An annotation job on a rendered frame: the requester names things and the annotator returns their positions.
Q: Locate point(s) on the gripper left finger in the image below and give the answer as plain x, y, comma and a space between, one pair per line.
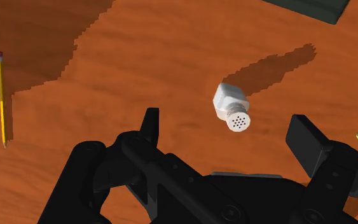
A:
154, 173

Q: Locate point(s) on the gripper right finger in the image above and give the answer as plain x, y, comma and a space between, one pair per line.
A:
321, 161

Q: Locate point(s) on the white salt shaker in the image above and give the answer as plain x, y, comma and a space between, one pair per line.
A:
232, 107

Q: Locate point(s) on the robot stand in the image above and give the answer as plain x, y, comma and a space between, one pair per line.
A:
315, 7

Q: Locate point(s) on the yellow pencil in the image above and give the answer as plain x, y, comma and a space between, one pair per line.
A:
1, 99

